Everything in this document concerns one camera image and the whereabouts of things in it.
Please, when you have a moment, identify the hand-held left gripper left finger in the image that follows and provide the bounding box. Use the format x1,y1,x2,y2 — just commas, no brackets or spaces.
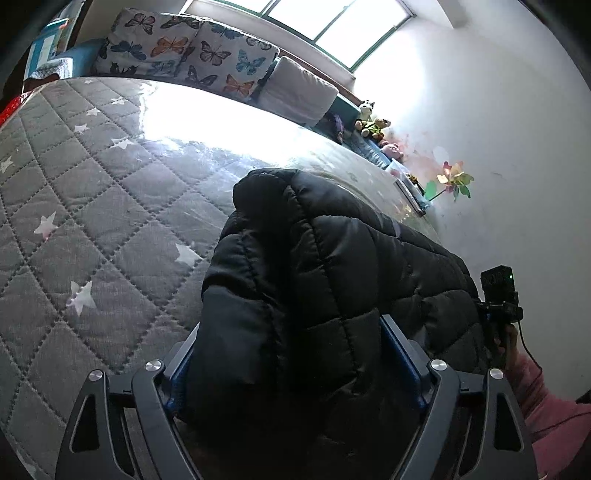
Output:
54,322,205,480

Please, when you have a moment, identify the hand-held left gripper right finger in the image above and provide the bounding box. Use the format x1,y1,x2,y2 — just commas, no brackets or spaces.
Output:
379,314,539,480

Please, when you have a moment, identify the black puffer jacket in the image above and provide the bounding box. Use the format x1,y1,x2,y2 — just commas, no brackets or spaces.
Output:
185,167,491,480

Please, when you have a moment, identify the person's right forearm pink sleeve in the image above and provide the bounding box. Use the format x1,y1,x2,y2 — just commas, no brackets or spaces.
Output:
504,351,591,462

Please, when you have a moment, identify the person's right hand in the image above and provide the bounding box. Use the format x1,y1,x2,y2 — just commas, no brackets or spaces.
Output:
491,323,522,370

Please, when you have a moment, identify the colourful paper pinwheel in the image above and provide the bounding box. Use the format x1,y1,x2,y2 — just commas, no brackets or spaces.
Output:
424,161,476,204

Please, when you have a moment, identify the grey flat case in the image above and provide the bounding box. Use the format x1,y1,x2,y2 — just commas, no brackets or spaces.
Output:
394,178,428,217

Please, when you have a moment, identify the clear plastic box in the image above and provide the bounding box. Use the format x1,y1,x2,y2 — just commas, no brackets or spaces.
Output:
385,159,415,184

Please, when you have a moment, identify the brown bear plush toy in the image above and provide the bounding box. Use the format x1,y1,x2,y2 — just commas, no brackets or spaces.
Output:
361,117,391,142

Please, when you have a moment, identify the grey quilted star bedspread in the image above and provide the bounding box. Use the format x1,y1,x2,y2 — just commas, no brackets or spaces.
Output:
0,76,445,480

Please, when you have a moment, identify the white dog plush toy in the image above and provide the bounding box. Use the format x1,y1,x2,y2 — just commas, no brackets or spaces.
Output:
355,99,376,131

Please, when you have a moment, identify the purple plush toy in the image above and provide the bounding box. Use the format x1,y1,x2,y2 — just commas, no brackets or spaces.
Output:
328,113,348,145

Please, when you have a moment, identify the white pillow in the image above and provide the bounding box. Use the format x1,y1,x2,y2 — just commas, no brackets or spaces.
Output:
252,56,339,130

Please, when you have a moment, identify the red plastic box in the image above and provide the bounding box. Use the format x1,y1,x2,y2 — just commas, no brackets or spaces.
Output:
0,91,29,126

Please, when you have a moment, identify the butterfly print pillow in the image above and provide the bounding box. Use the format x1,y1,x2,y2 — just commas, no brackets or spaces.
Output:
182,21,280,100
95,8,205,80

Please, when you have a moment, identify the light blue patterned blanket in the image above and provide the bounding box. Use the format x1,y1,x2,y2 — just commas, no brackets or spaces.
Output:
27,56,78,83

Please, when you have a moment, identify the blue white box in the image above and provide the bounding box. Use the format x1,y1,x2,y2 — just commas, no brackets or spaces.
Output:
25,14,82,70

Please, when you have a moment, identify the black cable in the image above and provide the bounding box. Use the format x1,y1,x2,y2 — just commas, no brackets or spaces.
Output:
517,318,546,376

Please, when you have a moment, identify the green frame window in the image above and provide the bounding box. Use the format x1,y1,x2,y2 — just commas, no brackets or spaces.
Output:
182,0,414,73

